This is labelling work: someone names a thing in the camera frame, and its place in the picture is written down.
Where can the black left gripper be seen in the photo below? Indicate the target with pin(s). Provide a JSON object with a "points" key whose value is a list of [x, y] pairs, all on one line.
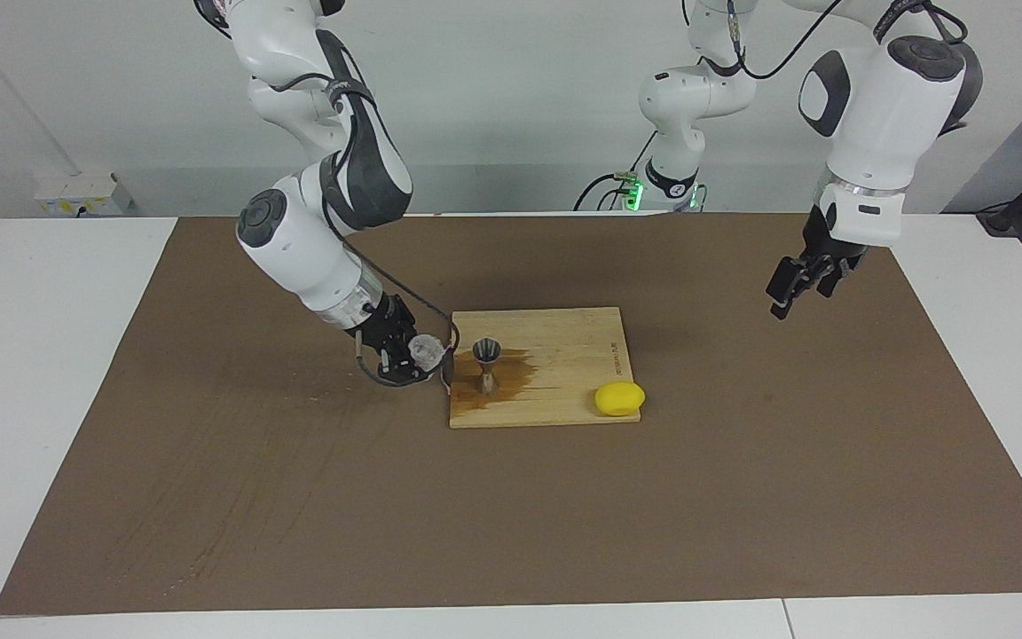
{"points": [[826, 244]]}

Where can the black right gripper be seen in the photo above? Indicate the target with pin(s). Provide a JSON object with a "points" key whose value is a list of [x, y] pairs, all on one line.
{"points": [[387, 327]]}

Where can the steel double jigger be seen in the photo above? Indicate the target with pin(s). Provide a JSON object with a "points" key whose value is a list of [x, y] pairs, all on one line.
{"points": [[486, 351]]}

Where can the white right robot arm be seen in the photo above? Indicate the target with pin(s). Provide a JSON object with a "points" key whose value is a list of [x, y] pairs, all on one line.
{"points": [[298, 240]]}

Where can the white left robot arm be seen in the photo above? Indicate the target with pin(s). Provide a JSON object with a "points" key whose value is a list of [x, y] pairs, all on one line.
{"points": [[875, 133]]}

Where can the wooden cutting board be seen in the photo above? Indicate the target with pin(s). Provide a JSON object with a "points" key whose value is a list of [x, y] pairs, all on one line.
{"points": [[564, 342]]}

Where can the brown table mat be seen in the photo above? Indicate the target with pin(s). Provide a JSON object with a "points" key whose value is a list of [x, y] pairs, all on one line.
{"points": [[298, 515]]}

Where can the yellow lemon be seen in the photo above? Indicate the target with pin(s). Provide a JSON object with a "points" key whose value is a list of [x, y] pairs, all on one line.
{"points": [[619, 398]]}

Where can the white power strip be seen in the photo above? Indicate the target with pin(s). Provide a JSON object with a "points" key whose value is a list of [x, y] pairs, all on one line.
{"points": [[81, 195]]}

